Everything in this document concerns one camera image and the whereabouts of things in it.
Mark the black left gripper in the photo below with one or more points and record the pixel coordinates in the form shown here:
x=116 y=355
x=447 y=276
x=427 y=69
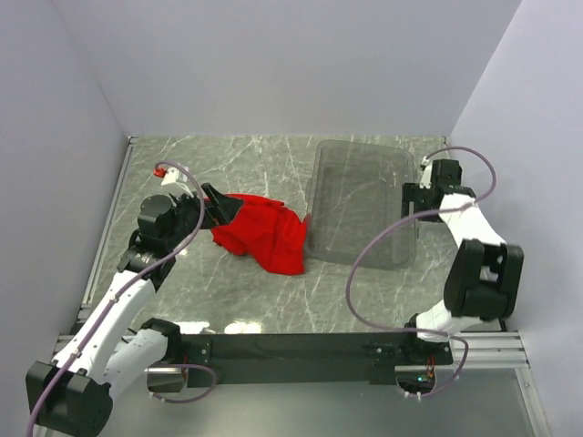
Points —
x=209 y=208

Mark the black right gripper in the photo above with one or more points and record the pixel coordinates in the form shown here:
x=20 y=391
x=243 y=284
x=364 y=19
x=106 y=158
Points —
x=411 y=200

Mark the red t shirt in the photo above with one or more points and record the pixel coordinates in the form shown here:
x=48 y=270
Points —
x=268 y=231

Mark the clear plastic storage bin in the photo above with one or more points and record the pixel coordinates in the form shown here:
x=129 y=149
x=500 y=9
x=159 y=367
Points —
x=355 y=193

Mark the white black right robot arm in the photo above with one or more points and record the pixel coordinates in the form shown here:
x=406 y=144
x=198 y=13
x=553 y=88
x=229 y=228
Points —
x=483 y=281

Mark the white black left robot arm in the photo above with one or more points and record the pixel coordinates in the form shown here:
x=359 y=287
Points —
x=76 y=391

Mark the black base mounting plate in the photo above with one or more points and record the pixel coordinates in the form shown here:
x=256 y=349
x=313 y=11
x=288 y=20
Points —
x=312 y=357

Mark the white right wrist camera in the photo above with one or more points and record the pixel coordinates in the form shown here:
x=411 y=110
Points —
x=426 y=166

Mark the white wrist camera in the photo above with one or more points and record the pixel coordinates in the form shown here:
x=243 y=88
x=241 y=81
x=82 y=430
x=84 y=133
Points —
x=173 y=181
x=426 y=166

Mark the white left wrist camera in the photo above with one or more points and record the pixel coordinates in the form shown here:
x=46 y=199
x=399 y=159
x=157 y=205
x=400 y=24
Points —
x=173 y=181

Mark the aluminium front frame rail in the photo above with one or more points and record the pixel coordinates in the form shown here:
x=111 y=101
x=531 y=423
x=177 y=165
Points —
x=487 y=350

